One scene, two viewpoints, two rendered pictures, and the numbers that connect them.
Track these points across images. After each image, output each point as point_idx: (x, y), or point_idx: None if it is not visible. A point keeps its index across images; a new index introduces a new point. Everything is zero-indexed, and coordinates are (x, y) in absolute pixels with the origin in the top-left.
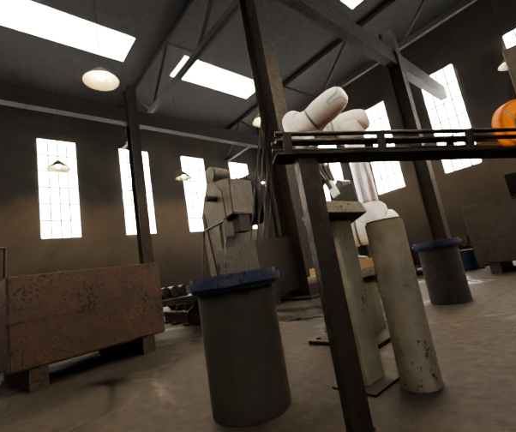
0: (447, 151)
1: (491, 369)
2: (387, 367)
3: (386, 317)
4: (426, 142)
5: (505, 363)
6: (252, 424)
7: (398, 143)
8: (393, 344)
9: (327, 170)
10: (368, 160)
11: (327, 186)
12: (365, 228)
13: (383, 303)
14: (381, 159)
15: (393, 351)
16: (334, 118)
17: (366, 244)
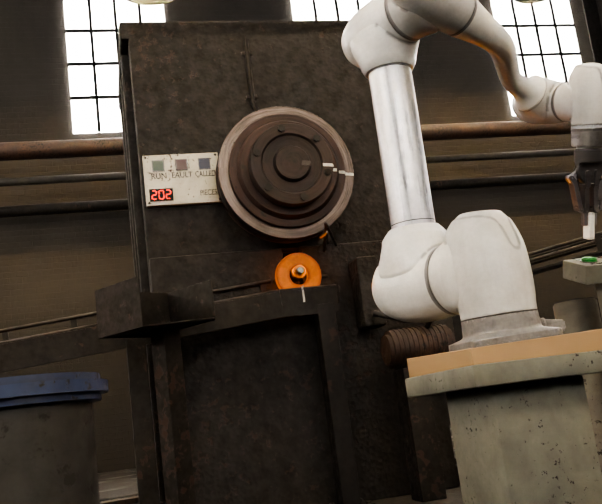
0: (545, 271)
1: None
2: None
3: None
4: (541, 252)
5: None
6: None
7: (569, 244)
8: None
9: (580, 191)
10: None
11: (595, 219)
12: (596, 302)
13: None
14: (594, 255)
15: None
16: (533, 120)
17: (451, 316)
